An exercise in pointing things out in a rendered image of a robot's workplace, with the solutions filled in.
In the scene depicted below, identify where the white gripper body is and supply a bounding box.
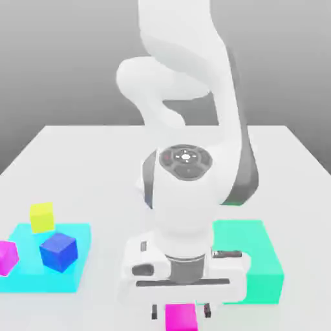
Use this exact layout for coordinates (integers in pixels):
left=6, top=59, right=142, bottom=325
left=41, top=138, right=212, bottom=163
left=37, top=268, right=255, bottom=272
left=117, top=251, right=251, bottom=306

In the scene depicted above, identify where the small magenta cube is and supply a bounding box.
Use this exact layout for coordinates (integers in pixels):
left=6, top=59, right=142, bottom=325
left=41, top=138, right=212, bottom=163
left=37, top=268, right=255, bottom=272
left=165, top=303, right=199, bottom=331
left=0, top=240, right=21, bottom=277

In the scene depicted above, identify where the small blue cube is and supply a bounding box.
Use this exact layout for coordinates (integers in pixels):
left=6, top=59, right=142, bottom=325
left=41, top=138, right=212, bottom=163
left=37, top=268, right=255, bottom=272
left=39, top=232, right=79, bottom=274

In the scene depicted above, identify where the small yellow cube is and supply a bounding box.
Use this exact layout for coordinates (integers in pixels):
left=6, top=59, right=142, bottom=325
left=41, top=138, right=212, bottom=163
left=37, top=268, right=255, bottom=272
left=29, top=202, right=56, bottom=234

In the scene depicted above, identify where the large green box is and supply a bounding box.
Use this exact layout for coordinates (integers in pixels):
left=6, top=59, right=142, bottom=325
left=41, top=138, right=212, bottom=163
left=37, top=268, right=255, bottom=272
left=195, top=219, right=285, bottom=306

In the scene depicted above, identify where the large cyan box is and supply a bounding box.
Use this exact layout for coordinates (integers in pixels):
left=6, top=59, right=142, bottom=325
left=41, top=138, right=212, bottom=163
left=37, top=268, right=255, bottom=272
left=0, top=222, right=92, bottom=294

